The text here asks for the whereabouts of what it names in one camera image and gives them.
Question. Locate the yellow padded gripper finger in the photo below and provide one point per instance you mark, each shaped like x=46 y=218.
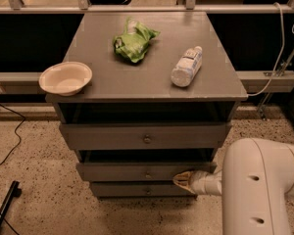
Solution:
x=184 y=181

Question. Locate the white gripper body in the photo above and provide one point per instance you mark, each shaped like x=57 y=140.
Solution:
x=198 y=181

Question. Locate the grey drawer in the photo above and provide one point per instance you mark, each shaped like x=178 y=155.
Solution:
x=129 y=172
x=144 y=136
x=137 y=189

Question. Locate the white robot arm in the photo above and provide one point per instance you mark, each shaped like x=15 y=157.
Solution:
x=257 y=176

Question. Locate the grey bottom drawer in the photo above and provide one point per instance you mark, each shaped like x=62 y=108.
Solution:
x=137 y=189

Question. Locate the grey top drawer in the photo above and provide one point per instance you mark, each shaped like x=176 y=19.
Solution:
x=144 y=136

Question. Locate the grey wooden cabinet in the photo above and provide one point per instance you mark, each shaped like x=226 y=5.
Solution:
x=123 y=93

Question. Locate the white plastic bottle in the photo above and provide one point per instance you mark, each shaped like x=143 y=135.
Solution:
x=187 y=67

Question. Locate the green chip bag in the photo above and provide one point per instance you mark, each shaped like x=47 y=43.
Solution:
x=133 y=43

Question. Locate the white paper bowl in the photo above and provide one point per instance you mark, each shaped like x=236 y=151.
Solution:
x=65 y=79

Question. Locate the black stand leg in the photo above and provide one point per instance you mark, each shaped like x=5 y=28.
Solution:
x=14 y=192

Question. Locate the metal railing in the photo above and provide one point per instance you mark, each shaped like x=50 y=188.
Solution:
x=84 y=6

